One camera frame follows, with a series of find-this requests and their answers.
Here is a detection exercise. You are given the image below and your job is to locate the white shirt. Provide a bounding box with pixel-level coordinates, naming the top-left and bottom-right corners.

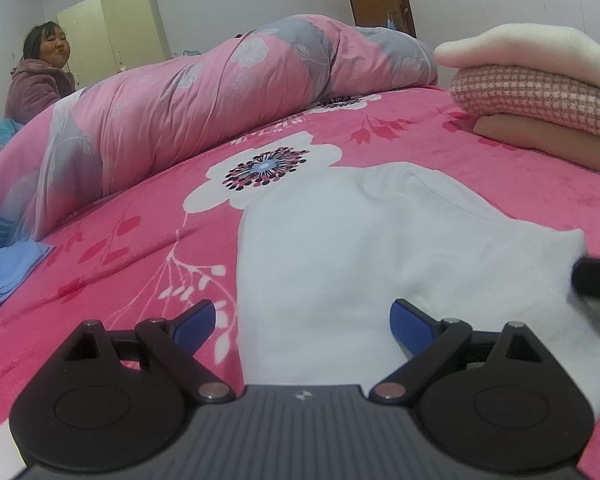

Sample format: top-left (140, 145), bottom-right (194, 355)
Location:
top-left (237, 162), bottom-right (600, 414)

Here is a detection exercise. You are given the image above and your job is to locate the beige folded garment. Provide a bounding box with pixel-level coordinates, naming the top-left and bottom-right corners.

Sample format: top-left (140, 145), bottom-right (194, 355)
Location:
top-left (474, 114), bottom-right (600, 172)

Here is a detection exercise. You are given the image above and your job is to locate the pink floral bed blanket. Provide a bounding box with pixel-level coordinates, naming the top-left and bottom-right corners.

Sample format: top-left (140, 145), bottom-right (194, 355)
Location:
top-left (0, 89), bottom-right (600, 479)

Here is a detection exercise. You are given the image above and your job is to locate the blue cloth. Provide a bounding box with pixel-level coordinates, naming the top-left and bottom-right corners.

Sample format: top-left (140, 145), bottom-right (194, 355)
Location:
top-left (0, 240), bottom-right (53, 305)

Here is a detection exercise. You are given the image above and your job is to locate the cream folded fleece garment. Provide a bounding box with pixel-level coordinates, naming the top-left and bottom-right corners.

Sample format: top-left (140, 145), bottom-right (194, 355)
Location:
top-left (434, 23), bottom-right (600, 88)

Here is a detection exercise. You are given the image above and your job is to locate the pink grey rolled duvet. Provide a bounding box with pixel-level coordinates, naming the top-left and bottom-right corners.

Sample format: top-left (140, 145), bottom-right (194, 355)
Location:
top-left (0, 14), bottom-right (438, 247)

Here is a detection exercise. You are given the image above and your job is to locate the person in purple jacket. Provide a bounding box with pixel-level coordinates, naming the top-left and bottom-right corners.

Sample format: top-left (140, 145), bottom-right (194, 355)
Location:
top-left (5, 21), bottom-right (76, 125)

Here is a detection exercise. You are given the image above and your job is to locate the yellow green wardrobe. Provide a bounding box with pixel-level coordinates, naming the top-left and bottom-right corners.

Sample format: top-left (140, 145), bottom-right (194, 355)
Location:
top-left (57, 0), bottom-right (172, 88)

